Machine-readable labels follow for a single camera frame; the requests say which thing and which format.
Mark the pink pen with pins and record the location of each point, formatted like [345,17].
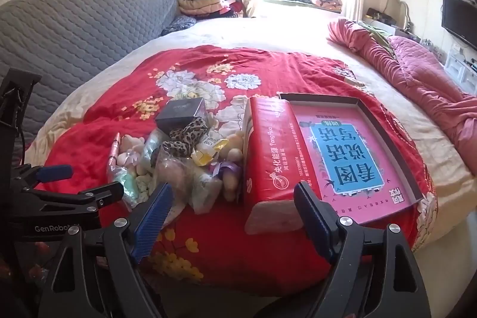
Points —
[113,150]

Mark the green cloth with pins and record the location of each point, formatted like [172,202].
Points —
[380,36]

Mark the dark gift box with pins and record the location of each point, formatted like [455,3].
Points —
[179,113]

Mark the clear pack of cotton pads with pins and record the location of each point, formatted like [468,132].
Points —
[205,191]

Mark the floral cloth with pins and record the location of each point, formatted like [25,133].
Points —
[328,2]

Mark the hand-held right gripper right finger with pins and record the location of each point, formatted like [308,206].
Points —
[316,221]

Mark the pink quilt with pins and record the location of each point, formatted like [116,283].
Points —
[421,79]

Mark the clear plastic bag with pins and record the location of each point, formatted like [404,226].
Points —
[152,150]

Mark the black television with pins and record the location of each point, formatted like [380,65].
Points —
[458,20]

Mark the green sponge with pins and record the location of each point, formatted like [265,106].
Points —
[128,187]

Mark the beige teddy bear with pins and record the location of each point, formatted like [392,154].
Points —
[233,172]

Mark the bed with cream sheet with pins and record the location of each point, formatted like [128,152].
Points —
[283,27]

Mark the white cabinet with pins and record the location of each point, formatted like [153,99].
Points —
[460,66]

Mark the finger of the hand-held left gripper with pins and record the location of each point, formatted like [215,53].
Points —
[56,172]
[89,198]

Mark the blue patterned pillow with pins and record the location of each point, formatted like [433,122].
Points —
[179,25]

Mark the leopard print scrunchie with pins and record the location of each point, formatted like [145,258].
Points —
[184,139]

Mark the grey cardboard box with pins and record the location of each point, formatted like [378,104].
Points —
[380,139]

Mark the stack of folded blankets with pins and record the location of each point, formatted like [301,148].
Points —
[205,1]

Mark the red floral blanket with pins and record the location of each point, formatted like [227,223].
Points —
[223,251]

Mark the pink book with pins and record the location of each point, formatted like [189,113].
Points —
[346,157]

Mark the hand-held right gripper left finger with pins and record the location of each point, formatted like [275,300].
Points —
[153,221]

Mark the yellow packet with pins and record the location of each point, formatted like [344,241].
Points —
[208,154]

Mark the red box lid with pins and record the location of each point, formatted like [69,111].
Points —
[272,161]

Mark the grey quilted headboard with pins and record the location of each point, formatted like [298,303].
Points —
[74,27]

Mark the small pink plush bear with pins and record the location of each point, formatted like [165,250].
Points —
[130,154]

